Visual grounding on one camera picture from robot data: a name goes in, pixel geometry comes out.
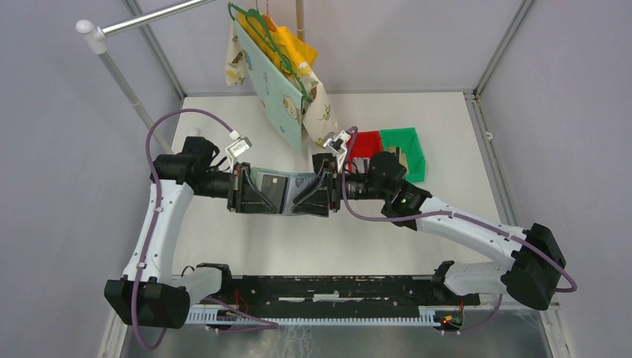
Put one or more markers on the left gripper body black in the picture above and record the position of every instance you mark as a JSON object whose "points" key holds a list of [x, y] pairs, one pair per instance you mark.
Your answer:
{"points": [[223, 185]]}

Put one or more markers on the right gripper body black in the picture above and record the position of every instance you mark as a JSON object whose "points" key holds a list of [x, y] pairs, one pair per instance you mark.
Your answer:
{"points": [[355, 186]]}

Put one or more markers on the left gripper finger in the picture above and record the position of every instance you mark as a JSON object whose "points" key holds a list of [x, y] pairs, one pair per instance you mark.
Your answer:
{"points": [[263, 199], [256, 205]]}

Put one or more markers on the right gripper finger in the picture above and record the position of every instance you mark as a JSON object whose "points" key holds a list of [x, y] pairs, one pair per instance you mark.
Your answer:
{"points": [[311, 203], [324, 166]]}

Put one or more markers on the dark grey card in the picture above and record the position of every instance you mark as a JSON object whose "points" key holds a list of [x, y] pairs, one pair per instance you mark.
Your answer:
{"points": [[275, 188]]}

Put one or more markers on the blue white printed card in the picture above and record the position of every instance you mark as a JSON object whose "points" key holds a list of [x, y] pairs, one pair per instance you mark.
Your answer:
{"points": [[298, 183]]}

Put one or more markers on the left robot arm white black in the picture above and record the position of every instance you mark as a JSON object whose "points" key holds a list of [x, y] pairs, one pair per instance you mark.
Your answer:
{"points": [[147, 293]]}

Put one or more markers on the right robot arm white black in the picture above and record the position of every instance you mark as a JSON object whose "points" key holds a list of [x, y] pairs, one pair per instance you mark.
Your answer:
{"points": [[524, 263]]}

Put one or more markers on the beige cards in green bin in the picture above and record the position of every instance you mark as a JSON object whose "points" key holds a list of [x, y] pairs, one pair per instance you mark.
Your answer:
{"points": [[400, 155]]}

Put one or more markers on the red plastic bin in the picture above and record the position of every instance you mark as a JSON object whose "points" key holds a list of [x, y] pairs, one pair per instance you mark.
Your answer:
{"points": [[366, 145]]}

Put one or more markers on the cream cartoon print garment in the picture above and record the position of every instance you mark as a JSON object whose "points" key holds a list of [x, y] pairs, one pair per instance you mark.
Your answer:
{"points": [[318, 116]]}

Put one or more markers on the green plastic bin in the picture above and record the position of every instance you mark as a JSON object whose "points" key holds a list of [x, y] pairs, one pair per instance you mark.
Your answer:
{"points": [[410, 150]]}

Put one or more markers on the mint cartoon print garment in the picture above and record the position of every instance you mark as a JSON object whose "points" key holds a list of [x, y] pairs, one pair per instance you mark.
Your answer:
{"points": [[282, 101]]}

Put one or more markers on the yellow garment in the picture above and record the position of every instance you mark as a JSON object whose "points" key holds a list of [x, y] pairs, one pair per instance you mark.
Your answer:
{"points": [[300, 55]]}

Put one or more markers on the green clothes hanger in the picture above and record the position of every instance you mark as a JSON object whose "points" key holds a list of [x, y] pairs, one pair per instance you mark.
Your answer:
{"points": [[305, 84]]}

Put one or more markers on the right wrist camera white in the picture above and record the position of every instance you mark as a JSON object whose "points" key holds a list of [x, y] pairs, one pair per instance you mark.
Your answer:
{"points": [[337, 143]]}

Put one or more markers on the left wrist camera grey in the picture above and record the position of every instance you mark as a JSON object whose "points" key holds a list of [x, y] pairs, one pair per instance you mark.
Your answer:
{"points": [[239, 145]]}

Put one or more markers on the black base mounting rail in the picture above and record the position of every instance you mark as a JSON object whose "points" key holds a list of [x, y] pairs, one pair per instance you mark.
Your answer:
{"points": [[392, 296]]}

